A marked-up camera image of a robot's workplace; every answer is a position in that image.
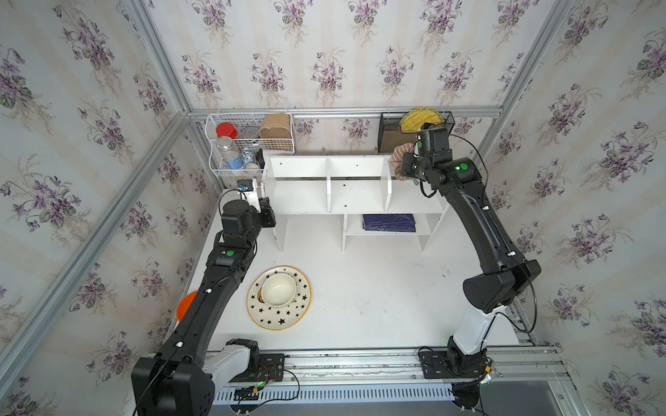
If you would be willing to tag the orange round object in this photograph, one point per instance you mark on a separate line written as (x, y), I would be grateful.
(184, 305)

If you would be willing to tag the clear plastic bottle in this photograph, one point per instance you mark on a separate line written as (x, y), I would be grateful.
(230, 153)

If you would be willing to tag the star patterned plate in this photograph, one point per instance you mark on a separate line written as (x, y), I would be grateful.
(277, 319)

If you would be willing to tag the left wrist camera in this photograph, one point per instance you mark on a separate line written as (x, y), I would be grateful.
(248, 190)

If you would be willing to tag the white ceramic bowl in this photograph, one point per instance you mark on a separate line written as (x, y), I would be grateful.
(278, 290)

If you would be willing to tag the white wooden bookshelf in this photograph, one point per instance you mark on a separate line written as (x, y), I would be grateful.
(348, 187)

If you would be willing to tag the aluminium mounting rail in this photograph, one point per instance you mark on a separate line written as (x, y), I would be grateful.
(391, 365)

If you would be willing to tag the dark blue book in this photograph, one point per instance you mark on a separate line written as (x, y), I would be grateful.
(389, 223)

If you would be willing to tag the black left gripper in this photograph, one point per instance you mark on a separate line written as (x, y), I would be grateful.
(268, 212)

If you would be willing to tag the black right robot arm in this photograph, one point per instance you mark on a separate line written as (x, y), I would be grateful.
(505, 271)

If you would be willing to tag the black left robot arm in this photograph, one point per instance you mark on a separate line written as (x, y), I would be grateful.
(177, 380)

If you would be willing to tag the yellow woven mat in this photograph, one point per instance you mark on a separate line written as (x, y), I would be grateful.
(413, 121)

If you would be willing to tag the black mesh basket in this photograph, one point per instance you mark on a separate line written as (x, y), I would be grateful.
(389, 136)

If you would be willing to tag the white wire basket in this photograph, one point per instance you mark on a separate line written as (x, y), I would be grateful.
(253, 149)

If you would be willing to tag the brown cardboard box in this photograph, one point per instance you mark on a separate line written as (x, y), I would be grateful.
(276, 126)

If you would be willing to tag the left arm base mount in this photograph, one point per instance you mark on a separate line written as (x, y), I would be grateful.
(262, 365)

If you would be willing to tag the brown striped cloth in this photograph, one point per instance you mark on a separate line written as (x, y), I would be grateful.
(397, 158)

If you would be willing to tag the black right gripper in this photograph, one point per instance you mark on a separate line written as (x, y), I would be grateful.
(406, 165)

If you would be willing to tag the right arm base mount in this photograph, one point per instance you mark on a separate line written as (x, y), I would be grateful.
(451, 364)

